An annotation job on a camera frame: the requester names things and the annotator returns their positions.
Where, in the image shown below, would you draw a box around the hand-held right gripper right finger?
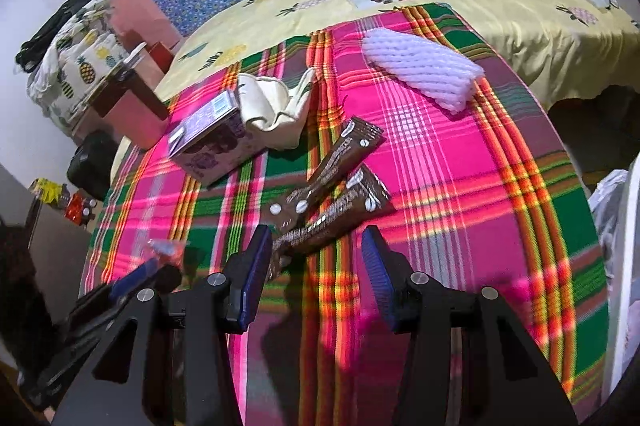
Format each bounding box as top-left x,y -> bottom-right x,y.
361,226 -> 582,426

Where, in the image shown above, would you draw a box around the red packets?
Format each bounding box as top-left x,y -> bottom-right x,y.
64,193 -> 97,225

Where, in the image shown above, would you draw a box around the yellow pineapple bedsheet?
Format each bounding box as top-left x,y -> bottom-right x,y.
110,0 -> 640,177

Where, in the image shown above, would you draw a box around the pink storage box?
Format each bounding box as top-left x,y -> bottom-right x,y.
69,104 -> 121,148

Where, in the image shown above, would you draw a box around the black suitcase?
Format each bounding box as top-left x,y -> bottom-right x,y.
66,129 -> 122,203

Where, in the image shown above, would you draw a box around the translucent bin liner bag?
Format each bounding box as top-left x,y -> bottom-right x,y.
587,169 -> 629,278

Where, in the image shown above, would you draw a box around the pineapple print bedding bundle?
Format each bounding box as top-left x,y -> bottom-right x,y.
26,0 -> 127,138

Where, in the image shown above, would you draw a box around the purple carton box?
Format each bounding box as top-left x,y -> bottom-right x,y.
166,89 -> 272,187

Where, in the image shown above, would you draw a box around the grey refrigerator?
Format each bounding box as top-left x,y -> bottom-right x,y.
24,195 -> 94,323

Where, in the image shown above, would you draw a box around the clear plastic piece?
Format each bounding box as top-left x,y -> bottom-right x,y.
146,238 -> 189,265

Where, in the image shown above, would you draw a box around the white foam net sleeve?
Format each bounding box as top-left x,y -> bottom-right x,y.
361,29 -> 487,116

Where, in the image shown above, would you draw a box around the black garment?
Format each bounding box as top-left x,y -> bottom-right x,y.
14,0 -> 94,73

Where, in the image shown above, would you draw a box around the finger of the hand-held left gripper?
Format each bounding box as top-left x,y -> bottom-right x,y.
67,257 -> 163,324
112,263 -> 184,307

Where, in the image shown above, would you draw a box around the white round trash bin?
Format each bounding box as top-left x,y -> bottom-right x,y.
601,163 -> 640,403

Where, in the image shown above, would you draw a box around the pink green plaid tablecloth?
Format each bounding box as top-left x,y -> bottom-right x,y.
82,1 -> 602,426

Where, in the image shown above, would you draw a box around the yellow packet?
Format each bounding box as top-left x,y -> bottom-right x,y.
29,177 -> 64,208

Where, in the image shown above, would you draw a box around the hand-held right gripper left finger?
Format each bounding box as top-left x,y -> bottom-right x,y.
50,223 -> 274,426

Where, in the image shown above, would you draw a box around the white cloth pouch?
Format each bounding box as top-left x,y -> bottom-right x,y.
236,66 -> 319,152

